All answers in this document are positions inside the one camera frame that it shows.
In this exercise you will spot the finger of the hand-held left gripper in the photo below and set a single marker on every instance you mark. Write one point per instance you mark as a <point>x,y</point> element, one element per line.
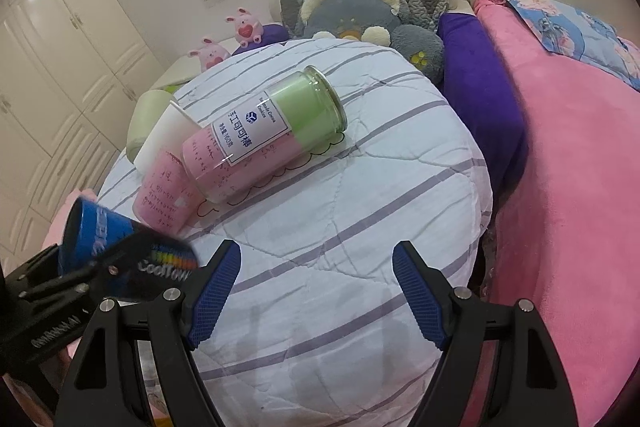
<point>75,278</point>

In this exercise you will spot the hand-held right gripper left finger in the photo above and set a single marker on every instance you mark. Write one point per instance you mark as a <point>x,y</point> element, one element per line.
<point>215,288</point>

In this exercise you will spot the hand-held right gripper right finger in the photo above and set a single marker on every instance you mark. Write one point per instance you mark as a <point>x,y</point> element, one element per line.
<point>419,288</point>

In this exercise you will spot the blue and black cup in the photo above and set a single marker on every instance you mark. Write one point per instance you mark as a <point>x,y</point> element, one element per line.
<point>112,232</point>

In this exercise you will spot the clear pink and green cup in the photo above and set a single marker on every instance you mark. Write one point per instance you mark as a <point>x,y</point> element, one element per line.
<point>260,132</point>

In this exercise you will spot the pink cup with white lid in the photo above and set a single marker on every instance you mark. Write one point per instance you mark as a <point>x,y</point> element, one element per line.
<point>162,187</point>

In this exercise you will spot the white striped quilt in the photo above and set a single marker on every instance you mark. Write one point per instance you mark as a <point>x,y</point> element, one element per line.
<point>340,217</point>

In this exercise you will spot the light green cushion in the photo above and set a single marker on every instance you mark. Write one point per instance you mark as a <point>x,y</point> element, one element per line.
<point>145,122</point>

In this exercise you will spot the pink fleece blanket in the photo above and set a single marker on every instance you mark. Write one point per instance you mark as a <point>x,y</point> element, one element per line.
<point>575,207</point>

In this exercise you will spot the purple blanket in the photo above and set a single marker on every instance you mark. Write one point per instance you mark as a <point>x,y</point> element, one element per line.
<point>480,97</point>

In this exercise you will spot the cream wardrobe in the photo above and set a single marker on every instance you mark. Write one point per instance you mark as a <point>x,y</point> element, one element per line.
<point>55,72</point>

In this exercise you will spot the pink pig plush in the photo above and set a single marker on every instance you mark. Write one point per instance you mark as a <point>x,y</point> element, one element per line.
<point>246,27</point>
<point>210,56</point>

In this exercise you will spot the purple cushion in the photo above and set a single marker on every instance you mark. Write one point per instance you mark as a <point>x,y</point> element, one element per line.
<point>265,38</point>

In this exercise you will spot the grey bear plush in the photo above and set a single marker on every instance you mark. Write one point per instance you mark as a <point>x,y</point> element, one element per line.
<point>350,12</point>

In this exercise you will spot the blue printed pillow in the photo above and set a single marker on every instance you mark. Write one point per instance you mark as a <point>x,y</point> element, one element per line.
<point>575,27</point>

